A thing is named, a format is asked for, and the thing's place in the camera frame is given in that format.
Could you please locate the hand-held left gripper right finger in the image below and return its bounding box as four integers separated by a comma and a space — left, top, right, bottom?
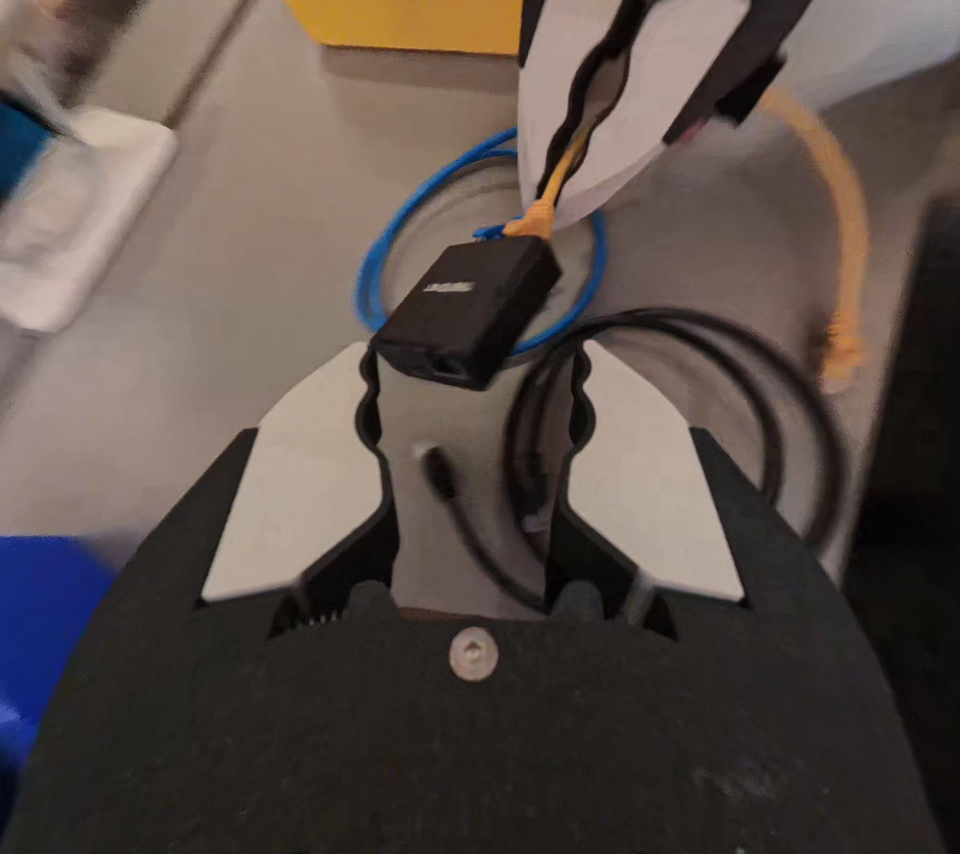
546, 340, 750, 609

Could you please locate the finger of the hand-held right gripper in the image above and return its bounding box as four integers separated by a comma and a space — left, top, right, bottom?
517, 0, 630, 201
553, 0, 753, 227

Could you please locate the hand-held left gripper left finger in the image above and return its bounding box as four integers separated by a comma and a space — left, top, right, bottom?
199, 342, 399, 604

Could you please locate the black ethernet cable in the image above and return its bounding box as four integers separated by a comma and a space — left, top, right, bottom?
412, 307, 852, 615

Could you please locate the orange ethernet cable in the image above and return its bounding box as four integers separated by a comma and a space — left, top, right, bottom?
501, 85, 871, 396

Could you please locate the blue ethernet cable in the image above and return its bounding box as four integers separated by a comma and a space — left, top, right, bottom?
356, 127, 607, 356

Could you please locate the black ethernet adapter box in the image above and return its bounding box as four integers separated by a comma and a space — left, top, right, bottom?
371, 235, 564, 392

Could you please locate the blue plastic storage bin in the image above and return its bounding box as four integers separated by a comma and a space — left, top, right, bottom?
0, 535, 120, 758

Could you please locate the white stand base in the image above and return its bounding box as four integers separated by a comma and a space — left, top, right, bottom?
0, 104, 179, 332

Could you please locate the teal blue box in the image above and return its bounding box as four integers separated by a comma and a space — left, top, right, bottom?
0, 100, 55, 199

